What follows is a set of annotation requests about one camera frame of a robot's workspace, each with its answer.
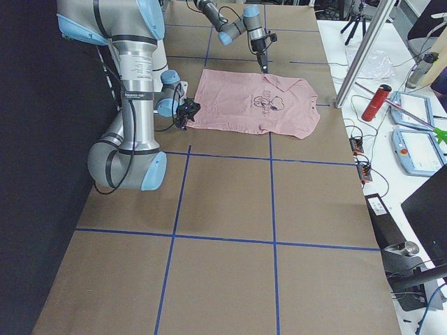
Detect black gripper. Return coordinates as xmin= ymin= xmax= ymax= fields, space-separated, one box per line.
xmin=250 ymin=36 xmax=269 ymax=73
xmin=174 ymin=99 xmax=196 ymax=131

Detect pink Snoopy t-shirt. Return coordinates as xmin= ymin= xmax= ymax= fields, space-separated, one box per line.
xmin=187 ymin=69 xmax=320 ymax=139

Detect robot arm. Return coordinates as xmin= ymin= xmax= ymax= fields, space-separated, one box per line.
xmin=57 ymin=1 xmax=184 ymax=191
xmin=185 ymin=1 xmax=277 ymax=73

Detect black tripod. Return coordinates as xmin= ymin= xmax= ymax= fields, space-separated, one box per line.
xmin=340 ymin=0 xmax=367 ymax=46

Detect clear plastic bag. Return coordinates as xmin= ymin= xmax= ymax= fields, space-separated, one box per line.
xmin=358 ymin=50 xmax=397 ymax=80

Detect red cylindrical bottle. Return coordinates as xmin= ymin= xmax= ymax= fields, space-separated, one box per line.
xmin=361 ymin=84 xmax=392 ymax=122

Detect brown paper table cover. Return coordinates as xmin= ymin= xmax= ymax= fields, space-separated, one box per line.
xmin=34 ymin=6 xmax=400 ymax=334

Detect orange black connector block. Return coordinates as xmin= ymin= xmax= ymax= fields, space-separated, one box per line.
xmin=349 ymin=136 xmax=364 ymax=156

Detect blue teach pendant far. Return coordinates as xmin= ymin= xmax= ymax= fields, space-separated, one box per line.
xmin=389 ymin=91 xmax=434 ymax=131

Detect blue teach pendant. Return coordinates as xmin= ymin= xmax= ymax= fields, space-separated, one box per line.
xmin=392 ymin=129 xmax=446 ymax=177
xmin=389 ymin=91 xmax=434 ymax=131

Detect grey water bottle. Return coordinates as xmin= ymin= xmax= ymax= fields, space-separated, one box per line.
xmin=406 ymin=52 xmax=439 ymax=89

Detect blue teach pendant near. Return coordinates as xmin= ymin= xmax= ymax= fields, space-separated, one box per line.
xmin=392 ymin=129 xmax=446 ymax=177

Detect metal stick green tip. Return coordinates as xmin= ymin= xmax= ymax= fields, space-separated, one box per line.
xmin=354 ymin=82 xmax=447 ymax=146

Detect black box white label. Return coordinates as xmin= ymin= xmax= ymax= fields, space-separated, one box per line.
xmin=365 ymin=193 xmax=406 ymax=249

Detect black monitor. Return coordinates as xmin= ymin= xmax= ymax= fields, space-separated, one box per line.
xmin=401 ymin=167 xmax=446 ymax=265

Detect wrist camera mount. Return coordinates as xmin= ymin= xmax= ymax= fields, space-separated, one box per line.
xmin=182 ymin=98 xmax=200 ymax=122
xmin=265 ymin=31 xmax=277 ymax=44

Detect aluminium frame post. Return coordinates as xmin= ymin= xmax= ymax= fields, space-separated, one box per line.
xmin=334 ymin=0 xmax=396 ymax=108

